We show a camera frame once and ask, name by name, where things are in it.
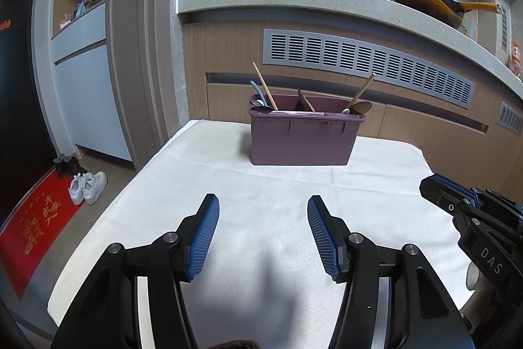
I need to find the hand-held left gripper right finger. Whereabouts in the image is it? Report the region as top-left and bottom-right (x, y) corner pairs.
(307, 195), (477, 349)

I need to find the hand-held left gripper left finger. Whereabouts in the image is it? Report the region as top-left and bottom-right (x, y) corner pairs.
(49, 194), (220, 349)

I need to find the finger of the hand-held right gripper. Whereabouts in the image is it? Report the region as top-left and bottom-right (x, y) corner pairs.
(419, 174), (491, 239)
(470, 187), (523, 219)

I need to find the purple plastic utensil holder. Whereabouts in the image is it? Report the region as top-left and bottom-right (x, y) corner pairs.
(248, 93), (367, 166)

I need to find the long-handled wooden spoon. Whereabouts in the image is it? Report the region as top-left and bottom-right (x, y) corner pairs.
(345, 73), (377, 110)

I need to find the light blue spoon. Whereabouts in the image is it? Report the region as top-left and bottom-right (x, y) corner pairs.
(249, 80), (270, 109)

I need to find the wooden chopstick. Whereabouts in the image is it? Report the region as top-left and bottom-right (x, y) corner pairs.
(252, 62), (279, 112)

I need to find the white tablecloth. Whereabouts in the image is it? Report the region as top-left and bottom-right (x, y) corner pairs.
(47, 119), (487, 349)

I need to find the short grey vent grille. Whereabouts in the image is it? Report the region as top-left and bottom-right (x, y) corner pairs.
(496, 101), (523, 137)

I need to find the white sneaker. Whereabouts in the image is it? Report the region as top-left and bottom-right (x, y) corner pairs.
(82, 171), (109, 206)
(68, 174), (88, 206)

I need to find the orange hanging ornament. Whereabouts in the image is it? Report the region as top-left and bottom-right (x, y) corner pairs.
(509, 40), (523, 78)

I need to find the long grey vent grille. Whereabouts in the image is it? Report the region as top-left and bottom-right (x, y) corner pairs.
(262, 29), (477, 110)

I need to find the pair of dark shoes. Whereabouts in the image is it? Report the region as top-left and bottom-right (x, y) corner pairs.
(53, 153), (88, 179)

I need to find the red door mat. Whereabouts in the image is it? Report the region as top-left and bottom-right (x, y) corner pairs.
(0, 165), (84, 301)

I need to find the pale blue shelf cabinet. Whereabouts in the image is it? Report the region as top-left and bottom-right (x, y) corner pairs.
(30, 0), (133, 164)

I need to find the wooden cabinet front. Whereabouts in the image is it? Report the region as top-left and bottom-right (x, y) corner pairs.
(182, 20), (523, 186)

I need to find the yellow frying pan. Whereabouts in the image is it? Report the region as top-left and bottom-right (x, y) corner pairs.
(391, 0), (505, 30)

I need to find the small household items pile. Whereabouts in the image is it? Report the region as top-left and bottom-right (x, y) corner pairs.
(59, 0), (107, 31)

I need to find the brown door frame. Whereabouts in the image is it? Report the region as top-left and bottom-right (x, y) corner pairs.
(108, 0), (184, 170)

